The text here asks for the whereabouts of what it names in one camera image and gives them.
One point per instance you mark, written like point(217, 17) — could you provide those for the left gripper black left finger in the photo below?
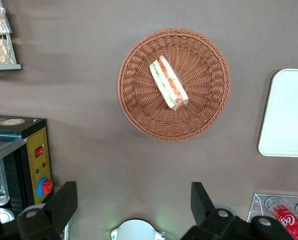
point(61, 202)

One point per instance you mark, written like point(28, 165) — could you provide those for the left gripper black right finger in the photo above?
point(201, 202)

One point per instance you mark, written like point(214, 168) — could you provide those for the triangle sandwich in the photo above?
point(167, 83)

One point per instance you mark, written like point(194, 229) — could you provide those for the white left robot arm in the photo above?
point(136, 231)

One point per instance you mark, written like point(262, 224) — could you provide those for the round brown wicker basket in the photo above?
point(203, 100)

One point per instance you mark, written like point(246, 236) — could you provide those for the cream rectangular plastic tray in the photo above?
point(286, 115)

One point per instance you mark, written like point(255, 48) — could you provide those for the clear acrylic bottle rack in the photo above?
point(257, 205)

